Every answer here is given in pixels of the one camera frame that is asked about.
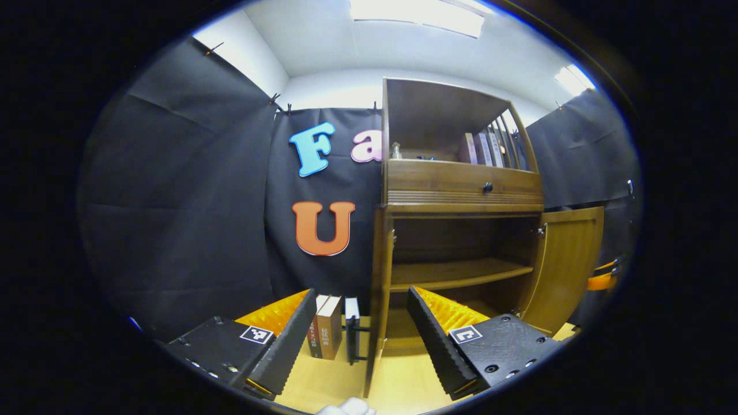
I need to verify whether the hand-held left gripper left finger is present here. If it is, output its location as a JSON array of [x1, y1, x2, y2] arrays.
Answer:
[[164, 288, 318, 398]]

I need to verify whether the wooden double-door shoe cabinet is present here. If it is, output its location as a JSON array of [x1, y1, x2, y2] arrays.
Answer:
[[363, 78, 605, 398]]

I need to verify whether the brown book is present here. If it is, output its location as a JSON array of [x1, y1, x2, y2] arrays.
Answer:
[[317, 296, 343, 361]]

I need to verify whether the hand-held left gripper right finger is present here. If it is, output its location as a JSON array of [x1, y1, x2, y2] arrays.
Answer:
[[406, 286, 563, 401]]

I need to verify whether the wooden inner shelf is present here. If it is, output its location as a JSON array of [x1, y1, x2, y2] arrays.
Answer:
[[390, 258, 534, 292]]

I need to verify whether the black door handle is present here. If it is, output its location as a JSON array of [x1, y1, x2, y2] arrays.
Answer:
[[346, 323, 371, 365]]

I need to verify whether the red and white book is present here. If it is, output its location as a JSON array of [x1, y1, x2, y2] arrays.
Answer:
[[307, 295, 330, 358]]

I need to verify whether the ceiling light panel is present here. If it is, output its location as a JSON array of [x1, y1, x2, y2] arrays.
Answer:
[[350, 0, 485, 38], [555, 63, 596, 97]]

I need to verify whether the wooden cabinet door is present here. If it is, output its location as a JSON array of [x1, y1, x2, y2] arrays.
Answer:
[[363, 205, 396, 398], [516, 206, 605, 337]]

